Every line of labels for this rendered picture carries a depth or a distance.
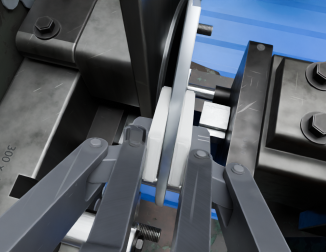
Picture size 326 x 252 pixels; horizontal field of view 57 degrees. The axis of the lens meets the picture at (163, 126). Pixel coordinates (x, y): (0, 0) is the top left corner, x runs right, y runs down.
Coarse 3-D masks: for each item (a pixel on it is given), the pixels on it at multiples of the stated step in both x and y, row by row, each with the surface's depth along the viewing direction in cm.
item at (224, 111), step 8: (208, 104) 41; (216, 104) 41; (208, 112) 40; (216, 112) 40; (224, 112) 40; (200, 120) 40; (208, 120) 40; (216, 120) 40; (224, 120) 40; (208, 128) 40; (216, 128) 40; (224, 128) 39; (216, 136) 40; (224, 136) 40
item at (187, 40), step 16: (192, 0) 20; (192, 16) 17; (192, 32) 17; (192, 48) 17; (176, 64) 17; (176, 80) 17; (176, 96) 18; (176, 112) 18; (176, 128) 18; (160, 160) 20; (160, 176) 21; (160, 192) 23
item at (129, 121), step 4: (132, 108) 38; (136, 108) 38; (132, 112) 38; (136, 112) 38; (128, 116) 37; (132, 116) 37; (136, 116) 37; (128, 120) 37; (132, 120) 37; (128, 124) 37; (120, 136) 36; (120, 140) 36
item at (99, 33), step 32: (64, 0) 28; (96, 0) 28; (128, 0) 15; (160, 0) 19; (32, 32) 26; (64, 32) 26; (96, 32) 26; (128, 32) 17; (160, 32) 22; (64, 64) 27; (96, 64) 26; (128, 64) 25; (160, 64) 25; (96, 96) 32; (128, 96) 30
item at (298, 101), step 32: (288, 64) 32; (320, 64) 31; (288, 96) 31; (320, 96) 31; (288, 128) 29; (320, 128) 28; (256, 160) 32; (288, 160) 31; (320, 160) 31; (288, 192) 36; (320, 192) 33
